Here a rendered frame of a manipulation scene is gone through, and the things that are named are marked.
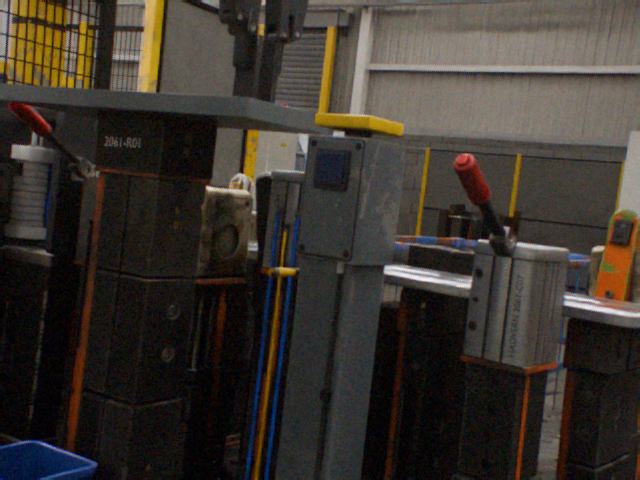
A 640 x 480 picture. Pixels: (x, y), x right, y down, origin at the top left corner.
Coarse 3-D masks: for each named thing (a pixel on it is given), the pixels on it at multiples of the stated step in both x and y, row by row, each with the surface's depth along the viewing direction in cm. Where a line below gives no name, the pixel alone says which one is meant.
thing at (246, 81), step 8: (256, 40) 88; (256, 48) 88; (256, 56) 88; (256, 64) 88; (240, 72) 90; (248, 72) 89; (256, 72) 88; (240, 80) 90; (248, 80) 89; (256, 80) 88; (240, 88) 89; (248, 88) 89; (256, 88) 89; (240, 96) 89; (248, 96) 89; (256, 96) 89
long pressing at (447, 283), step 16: (256, 256) 119; (384, 272) 107; (400, 272) 107; (416, 272) 117; (432, 272) 118; (448, 272) 121; (416, 288) 105; (432, 288) 103; (448, 288) 102; (464, 288) 101; (576, 304) 94; (592, 304) 99; (608, 304) 101; (624, 304) 103; (592, 320) 93; (608, 320) 92; (624, 320) 91
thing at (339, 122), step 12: (324, 120) 80; (336, 120) 79; (348, 120) 78; (360, 120) 77; (372, 120) 77; (384, 120) 79; (348, 132) 80; (360, 132) 80; (372, 132) 80; (384, 132) 79; (396, 132) 81
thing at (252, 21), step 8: (248, 0) 88; (256, 0) 88; (248, 8) 88; (256, 8) 88; (248, 16) 87; (256, 16) 88; (248, 24) 87; (256, 24) 88; (232, 32) 89; (248, 32) 88
